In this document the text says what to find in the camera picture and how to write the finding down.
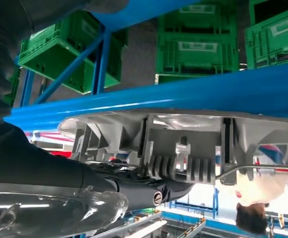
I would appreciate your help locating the green plastic crate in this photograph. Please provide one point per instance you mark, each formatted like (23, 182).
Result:
(12, 85)
(59, 56)
(251, 10)
(261, 46)
(166, 59)
(163, 19)

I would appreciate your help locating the blue metal shelf rack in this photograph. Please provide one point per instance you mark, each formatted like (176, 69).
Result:
(184, 95)

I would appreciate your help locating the red barrier belt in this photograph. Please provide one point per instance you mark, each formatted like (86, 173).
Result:
(54, 137)

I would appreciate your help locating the person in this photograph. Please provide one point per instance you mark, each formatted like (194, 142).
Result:
(258, 190)

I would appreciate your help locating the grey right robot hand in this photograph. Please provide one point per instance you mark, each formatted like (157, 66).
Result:
(35, 170)

